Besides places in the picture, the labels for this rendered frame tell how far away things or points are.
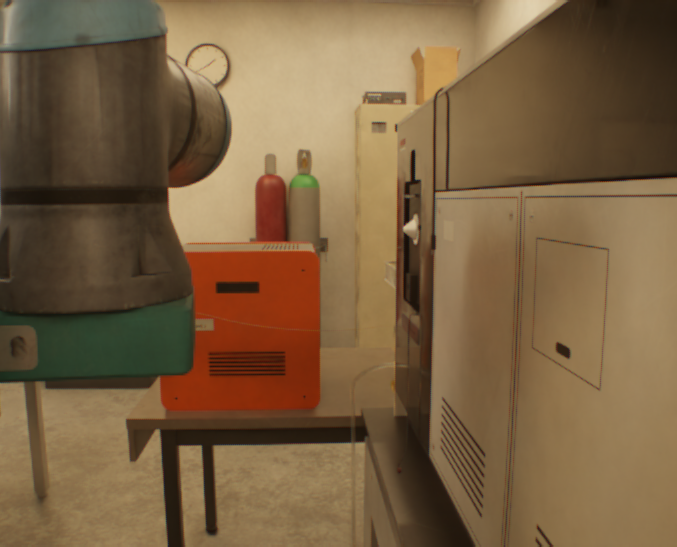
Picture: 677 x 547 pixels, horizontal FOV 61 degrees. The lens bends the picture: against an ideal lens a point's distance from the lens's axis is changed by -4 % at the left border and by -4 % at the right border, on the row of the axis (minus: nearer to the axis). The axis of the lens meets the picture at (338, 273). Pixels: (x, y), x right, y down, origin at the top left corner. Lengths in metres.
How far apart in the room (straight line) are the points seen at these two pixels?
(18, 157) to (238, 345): 1.13
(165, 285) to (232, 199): 4.12
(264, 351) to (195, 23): 3.59
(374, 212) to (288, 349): 2.77
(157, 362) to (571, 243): 0.36
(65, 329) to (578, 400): 0.43
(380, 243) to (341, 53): 1.49
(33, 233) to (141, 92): 0.15
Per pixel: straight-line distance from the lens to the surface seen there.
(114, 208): 0.52
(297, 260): 1.55
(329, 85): 4.70
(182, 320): 0.51
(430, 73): 4.46
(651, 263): 0.43
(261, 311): 1.57
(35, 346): 0.53
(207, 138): 0.70
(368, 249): 4.28
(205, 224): 4.67
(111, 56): 0.54
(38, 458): 2.88
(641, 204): 0.44
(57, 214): 0.52
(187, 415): 1.63
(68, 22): 0.54
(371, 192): 4.27
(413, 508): 1.10
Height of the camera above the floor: 1.26
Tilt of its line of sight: 7 degrees down
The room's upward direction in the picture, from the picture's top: straight up
